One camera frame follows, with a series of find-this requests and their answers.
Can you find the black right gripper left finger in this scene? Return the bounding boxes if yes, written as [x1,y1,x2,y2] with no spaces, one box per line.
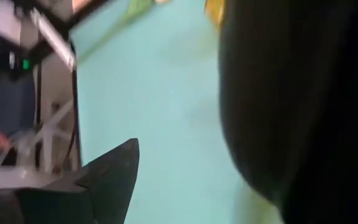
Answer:
[50,138,140,224]

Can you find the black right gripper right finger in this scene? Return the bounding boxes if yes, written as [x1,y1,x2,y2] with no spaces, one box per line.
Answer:
[218,0,358,224]

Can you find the yellow tulip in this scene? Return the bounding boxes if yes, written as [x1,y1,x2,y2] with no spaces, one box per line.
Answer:
[204,0,226,30]

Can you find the teal table mat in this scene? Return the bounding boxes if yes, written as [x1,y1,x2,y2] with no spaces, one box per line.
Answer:
[70,0,284,224]

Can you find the black metal table frame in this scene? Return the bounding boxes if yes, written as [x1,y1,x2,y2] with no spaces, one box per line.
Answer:
[67,0,111,170]

